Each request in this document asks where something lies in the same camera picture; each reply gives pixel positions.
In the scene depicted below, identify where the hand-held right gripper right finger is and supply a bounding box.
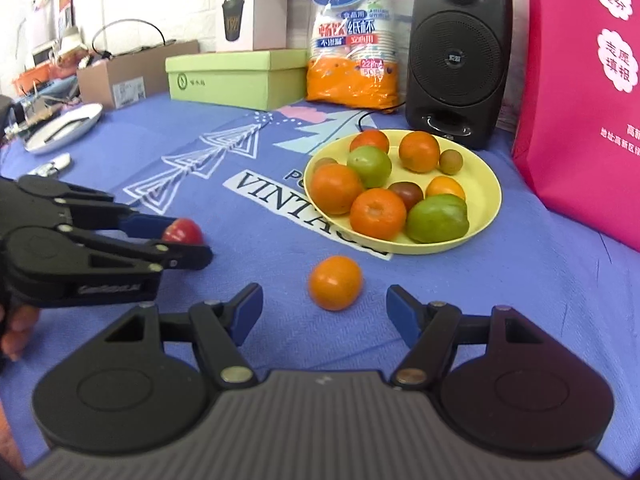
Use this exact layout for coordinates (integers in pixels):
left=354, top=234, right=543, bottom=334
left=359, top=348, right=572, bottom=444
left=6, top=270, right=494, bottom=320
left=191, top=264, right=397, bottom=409
left=386, top=284, right=546, bottom=390

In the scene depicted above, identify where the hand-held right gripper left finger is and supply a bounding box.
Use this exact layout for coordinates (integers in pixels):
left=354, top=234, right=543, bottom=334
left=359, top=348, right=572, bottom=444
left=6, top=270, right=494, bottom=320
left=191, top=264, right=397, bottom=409
left=102, top=282, right=264, bottom=391

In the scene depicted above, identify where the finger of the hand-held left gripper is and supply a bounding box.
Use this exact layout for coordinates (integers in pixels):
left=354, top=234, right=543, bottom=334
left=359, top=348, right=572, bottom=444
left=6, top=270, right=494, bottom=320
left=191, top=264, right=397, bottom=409
left=59, top=226, right=215, bottom=274
left=19, top=175, right=174, bottom=236

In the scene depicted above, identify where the bright red tomato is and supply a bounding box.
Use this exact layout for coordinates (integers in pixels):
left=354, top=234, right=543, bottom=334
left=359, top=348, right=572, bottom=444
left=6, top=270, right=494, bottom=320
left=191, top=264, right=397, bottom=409
left=161, top=217, right=204, bottom=247

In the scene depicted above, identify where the small orange mandarin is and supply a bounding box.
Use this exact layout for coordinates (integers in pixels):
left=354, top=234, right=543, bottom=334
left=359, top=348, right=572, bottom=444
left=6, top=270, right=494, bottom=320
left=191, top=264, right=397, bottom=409
left=308, top=256, right=363, bottom=311
left=425, top=175, right=467, bottom=202

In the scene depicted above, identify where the green tomato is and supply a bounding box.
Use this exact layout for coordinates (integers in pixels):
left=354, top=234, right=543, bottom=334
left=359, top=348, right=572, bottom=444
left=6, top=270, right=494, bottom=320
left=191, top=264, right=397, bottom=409
left=405, top=193, right=470, bottom=244
left=346, top=145, right=393, bottom=190

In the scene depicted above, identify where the large orange mandarin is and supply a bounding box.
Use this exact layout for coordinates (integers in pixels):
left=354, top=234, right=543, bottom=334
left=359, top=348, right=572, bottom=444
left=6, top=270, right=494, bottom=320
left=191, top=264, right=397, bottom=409
left=349, top=187, right=408, bottom=241
left=349, top=129, right=391, bottom=155
left=310, top=162, right=366, bottom=216
left=398, top=131, right=442, bottom=173

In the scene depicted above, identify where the dark red tomato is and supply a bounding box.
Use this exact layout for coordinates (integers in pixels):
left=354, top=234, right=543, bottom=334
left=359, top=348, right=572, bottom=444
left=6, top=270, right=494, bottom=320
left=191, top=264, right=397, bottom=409
left=387, top=181, right=425, bottom=212

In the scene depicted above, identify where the yellow plastic plate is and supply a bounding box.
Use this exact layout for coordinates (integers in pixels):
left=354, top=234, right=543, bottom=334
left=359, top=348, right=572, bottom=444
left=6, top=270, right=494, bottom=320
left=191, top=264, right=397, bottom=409
left=303, top=129, right=502, bottom=256

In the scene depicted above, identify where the person's left hand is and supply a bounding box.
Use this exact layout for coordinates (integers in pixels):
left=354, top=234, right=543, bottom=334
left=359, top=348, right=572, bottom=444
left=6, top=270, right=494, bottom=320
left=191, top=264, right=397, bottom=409
left=0, top=304, right=42, bottom=362

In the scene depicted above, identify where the blue printed tablecloth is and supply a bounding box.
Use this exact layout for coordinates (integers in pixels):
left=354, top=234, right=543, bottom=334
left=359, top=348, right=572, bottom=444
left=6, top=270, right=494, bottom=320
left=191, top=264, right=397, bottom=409
left=0, top=91, right=640, bottom=477

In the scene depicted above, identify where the white handheld device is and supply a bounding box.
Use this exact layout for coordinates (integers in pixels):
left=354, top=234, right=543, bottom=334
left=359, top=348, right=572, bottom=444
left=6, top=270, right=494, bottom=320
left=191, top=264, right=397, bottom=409
left=27, top=154, right=72, bottom=177

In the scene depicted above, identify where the white round tray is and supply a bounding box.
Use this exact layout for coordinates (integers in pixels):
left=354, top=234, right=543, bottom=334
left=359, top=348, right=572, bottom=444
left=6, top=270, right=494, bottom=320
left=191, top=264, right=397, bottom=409
left=25, top=103, right=105, bottom=155

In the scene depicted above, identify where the brown cardboard box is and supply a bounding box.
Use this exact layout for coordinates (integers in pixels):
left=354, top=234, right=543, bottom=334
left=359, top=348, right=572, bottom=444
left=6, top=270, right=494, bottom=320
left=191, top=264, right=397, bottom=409
left=76, top=39, right=201, bottom=110

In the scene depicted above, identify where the light green shoe box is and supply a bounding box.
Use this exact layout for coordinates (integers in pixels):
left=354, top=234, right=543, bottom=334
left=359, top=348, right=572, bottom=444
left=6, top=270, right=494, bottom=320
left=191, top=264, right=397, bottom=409
left=165, top=49, right=309, bottom=111

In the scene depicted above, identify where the orange plastic bin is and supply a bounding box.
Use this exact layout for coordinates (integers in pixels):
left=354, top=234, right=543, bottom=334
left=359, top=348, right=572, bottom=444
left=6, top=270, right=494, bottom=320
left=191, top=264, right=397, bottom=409
left=12, top=62, right=76, bottom=94

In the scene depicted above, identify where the white cup box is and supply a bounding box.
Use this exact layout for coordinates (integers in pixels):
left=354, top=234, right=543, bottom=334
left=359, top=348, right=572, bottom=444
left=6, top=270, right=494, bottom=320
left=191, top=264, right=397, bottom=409
left=215, top=0, right=289, bottom=53

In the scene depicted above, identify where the orange paper cup pack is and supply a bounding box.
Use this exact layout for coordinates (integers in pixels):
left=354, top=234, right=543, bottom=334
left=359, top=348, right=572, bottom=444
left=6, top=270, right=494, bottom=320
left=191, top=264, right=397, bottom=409
left=305, top=0, right=401, bottom=111

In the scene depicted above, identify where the black speaker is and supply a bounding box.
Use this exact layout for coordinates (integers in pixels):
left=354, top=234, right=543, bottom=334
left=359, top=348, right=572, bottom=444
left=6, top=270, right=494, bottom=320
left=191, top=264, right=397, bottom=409
left=405, top=0, right=514, bottom=151

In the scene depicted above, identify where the pink shopping bag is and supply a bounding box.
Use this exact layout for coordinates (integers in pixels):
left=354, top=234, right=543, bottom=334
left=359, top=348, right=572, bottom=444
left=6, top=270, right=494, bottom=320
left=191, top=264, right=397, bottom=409
left=511, top=0, right=640, bottom=254

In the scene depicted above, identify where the black speaker cable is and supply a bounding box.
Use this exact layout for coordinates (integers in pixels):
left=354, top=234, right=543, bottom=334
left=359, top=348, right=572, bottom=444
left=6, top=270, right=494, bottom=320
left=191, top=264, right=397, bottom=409
left=355, top=107, right=382, bottom=134

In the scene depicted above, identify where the black cable loop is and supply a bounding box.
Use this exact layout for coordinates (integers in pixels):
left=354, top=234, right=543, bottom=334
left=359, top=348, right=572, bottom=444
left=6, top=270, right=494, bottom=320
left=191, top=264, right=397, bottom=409
left=90, top=18, right=166, bottom=59

